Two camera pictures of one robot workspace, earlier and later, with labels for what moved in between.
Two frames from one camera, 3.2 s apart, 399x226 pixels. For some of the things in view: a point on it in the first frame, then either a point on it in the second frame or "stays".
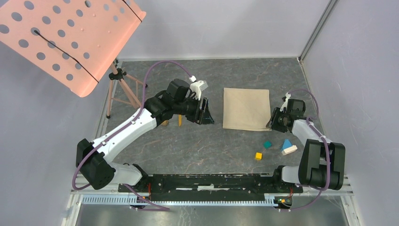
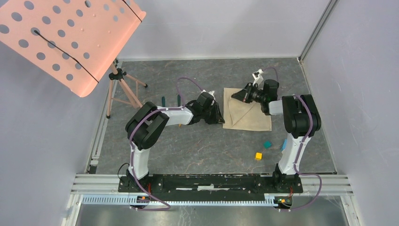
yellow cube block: [259, 156] stays
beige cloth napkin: [246, 109] stays
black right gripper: [272, 123] → [240, 95]
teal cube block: [267, 144] stays
